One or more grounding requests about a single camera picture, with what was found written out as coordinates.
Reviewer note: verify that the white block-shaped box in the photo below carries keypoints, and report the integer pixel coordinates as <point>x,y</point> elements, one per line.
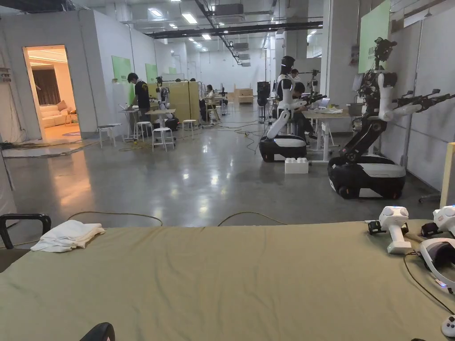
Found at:
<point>296,166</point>

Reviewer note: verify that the wooden crate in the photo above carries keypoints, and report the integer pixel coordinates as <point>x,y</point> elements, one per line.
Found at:
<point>244,96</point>

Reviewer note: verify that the white humanoid wheeled robot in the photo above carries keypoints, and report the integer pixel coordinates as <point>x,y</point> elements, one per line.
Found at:
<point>284,117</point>

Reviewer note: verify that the black standing fan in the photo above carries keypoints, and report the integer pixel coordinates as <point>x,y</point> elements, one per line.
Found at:
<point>263,93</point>

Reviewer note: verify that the small white humanoid robot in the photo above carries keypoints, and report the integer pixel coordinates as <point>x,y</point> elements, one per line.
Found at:
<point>163,97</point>

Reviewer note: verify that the bed with beige sheet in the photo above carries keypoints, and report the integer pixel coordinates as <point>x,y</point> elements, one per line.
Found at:
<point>220,280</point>

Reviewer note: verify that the black and white wheeled robot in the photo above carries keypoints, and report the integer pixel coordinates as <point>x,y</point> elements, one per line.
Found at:
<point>373,128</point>

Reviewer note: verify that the folded white cloth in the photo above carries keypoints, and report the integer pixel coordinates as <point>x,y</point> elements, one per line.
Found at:
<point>69,236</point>

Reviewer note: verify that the spare white hand-held gripper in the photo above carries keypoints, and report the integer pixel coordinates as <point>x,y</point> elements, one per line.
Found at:
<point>444,216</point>
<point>394,227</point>

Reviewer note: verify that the white sofa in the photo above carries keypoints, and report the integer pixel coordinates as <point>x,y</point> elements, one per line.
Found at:
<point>51,115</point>

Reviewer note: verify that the white hand controller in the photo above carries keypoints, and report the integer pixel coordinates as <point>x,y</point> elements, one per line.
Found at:
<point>448,325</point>

